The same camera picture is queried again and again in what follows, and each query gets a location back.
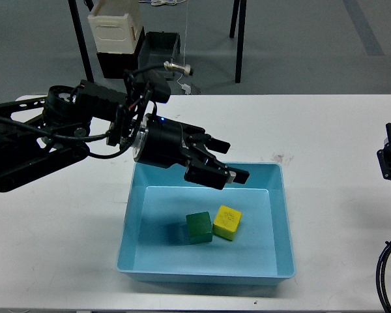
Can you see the black table leg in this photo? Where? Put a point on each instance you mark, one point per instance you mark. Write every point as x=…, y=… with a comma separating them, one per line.
x=81, y=40
x=237, y=27

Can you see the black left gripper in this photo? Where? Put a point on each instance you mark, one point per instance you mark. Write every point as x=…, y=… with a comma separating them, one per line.
x=162, y=142

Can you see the black box under container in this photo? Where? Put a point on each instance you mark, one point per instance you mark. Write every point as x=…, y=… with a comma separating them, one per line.
x=113, y=64

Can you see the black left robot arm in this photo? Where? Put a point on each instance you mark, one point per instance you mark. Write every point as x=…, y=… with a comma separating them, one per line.
x=40, y=136

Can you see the yellow wooden block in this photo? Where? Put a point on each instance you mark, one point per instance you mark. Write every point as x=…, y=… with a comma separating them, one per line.
x=226, y=222

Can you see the cream plastic container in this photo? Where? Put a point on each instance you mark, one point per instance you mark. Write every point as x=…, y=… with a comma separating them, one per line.
x=116, y=26

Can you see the black table leg right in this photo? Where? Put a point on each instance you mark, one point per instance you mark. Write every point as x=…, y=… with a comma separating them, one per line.
x=237, y=27

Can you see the green wooden block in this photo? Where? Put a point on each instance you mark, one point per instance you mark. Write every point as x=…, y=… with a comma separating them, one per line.
x=199, y=227

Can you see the black table leg left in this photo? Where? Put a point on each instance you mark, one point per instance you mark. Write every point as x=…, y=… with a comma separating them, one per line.
x=81, y=40

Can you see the dark grey storage bin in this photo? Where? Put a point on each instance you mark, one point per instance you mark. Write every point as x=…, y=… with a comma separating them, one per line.
x=159, y=47

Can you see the white power adapter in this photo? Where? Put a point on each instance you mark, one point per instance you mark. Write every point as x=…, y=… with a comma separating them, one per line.
x=186, y=89

